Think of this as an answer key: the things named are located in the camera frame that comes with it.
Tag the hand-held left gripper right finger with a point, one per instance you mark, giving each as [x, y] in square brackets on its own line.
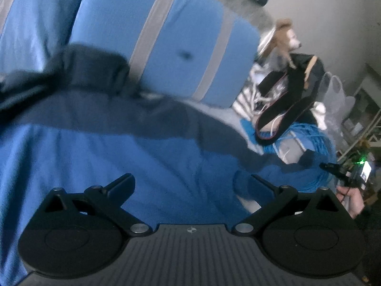
[263, 189]

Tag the blue and navy fleece jacket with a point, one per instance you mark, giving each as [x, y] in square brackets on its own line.
[119, 155]

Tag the large blue grey-striped pillow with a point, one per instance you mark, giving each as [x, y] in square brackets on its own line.
[32, 20]

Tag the person's right forearm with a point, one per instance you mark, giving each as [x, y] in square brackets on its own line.
[369, 238]

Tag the white shelf unit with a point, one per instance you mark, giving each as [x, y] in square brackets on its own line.
[367, 101]

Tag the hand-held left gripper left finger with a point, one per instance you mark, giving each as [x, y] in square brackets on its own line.
[122, 187]

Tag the white black-striped cloth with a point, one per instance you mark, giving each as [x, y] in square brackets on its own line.
[247, 101]

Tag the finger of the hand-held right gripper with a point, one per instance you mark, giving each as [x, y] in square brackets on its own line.
[330, 167]

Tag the brown teddy bear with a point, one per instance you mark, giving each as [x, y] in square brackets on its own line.
[285, 35]

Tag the person's right hand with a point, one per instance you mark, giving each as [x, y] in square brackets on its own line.
[354, 201]

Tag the clear plastic bag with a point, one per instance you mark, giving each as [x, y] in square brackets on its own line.
[336, 95]

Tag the small blue grey-striped pillow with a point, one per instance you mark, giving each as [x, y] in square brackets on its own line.
[184, 35]

